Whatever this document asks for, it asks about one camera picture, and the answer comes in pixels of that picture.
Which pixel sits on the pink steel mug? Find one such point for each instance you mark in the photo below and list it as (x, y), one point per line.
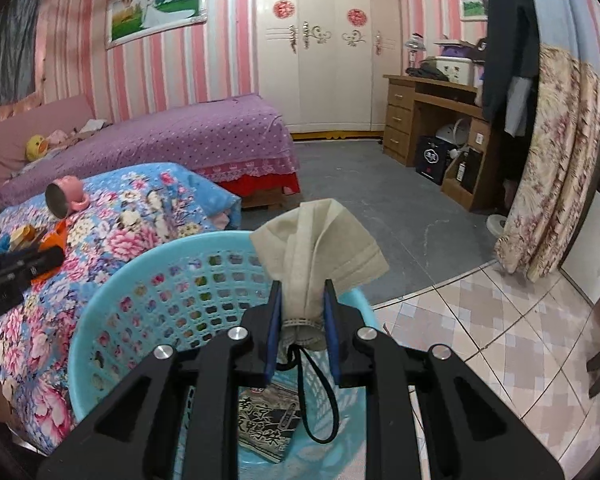
(65, 196)

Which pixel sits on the wooden desk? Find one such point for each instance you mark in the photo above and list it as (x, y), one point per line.
(418, 107)

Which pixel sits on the beige cloth mask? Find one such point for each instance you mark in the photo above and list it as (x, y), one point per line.
(303, 248)

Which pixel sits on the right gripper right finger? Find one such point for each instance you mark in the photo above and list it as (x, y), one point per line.
(469, 432)

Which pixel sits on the floral blue pink blanket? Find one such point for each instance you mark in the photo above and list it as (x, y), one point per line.
(131, 210)

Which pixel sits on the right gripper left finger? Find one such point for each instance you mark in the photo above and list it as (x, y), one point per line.
(175, 414)

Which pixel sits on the dark hanging jacket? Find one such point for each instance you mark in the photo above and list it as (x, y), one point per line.
(512, 63)

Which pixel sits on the pink headboard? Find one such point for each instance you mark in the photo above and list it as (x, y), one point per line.
(15, 132)

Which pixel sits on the black printed packet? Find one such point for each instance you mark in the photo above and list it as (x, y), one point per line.
(267, 420)

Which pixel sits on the yellow duck plush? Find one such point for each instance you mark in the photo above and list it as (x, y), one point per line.
(36, 148)

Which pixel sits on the white wardrobe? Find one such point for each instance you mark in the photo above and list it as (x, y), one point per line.
(323, 64)

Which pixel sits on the black box under desk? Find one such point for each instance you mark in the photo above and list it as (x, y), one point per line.
(432, 158)

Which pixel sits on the white storage box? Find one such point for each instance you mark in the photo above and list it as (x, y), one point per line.
(457, 70)

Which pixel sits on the purple dotted bed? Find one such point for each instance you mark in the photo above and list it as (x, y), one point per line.
(240, 143)

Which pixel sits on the grey window curtain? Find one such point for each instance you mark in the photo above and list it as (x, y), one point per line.
(18, 24)

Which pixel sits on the floral hanging curtain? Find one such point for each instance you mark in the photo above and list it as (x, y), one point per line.
(563, 153)

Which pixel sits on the framed wedding picture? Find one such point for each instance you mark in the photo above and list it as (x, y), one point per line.
(129, 20)

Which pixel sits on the light blue plastic basket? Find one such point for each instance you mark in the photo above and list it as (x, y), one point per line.
(182, 294)

